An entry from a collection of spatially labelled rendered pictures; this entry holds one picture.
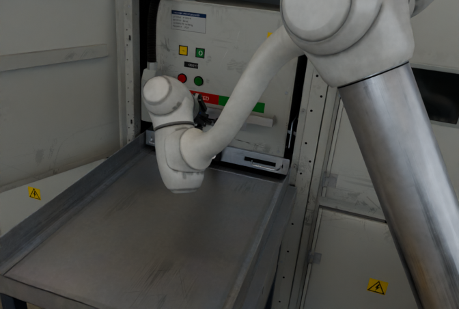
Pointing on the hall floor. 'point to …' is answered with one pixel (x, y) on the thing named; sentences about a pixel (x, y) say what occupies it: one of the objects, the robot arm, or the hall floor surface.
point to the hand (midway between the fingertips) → (205, 121)
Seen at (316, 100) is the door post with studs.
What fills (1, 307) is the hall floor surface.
